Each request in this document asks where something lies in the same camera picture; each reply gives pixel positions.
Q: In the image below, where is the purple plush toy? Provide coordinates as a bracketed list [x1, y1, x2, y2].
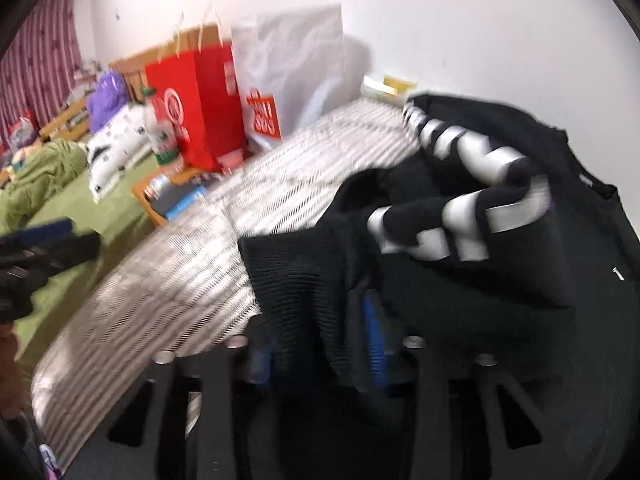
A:
[86, 70, 129, 133]

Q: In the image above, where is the striped grey white mattress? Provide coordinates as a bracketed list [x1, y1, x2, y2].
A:
[32, 99, 416, 468]

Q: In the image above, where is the wooden bed headboard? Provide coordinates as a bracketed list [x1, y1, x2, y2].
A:
[108, 23, 221, 103]

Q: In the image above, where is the red paper shopping bag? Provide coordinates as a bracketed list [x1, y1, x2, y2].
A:
[145, 41, 246, 171]

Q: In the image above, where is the green bed blanket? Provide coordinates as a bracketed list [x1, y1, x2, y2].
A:
[12, 155, 157, 368]

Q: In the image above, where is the rolled fruit-print plastic sheet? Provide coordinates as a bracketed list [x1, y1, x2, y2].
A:
[360, 75, 416, 107]

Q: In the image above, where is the small wooden bedside table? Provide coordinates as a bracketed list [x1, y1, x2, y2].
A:
[132, 167, 216, 228]

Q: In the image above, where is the white black-spotted pillow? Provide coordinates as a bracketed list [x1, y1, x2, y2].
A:
[86, 104, 151, 203]

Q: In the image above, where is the plastic bottle with green label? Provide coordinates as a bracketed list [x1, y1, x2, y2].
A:
[141, 87, 184, 176]

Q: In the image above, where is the white Miniso paper bag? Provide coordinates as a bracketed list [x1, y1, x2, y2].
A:
[231, 4, 346, 151]

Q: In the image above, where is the pink striped curtain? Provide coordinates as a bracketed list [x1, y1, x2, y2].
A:
[1, 0, 81, 143]

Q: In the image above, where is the black sweatshirt with white letters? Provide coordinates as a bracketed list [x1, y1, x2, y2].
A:
[239, 94, 639, 479]

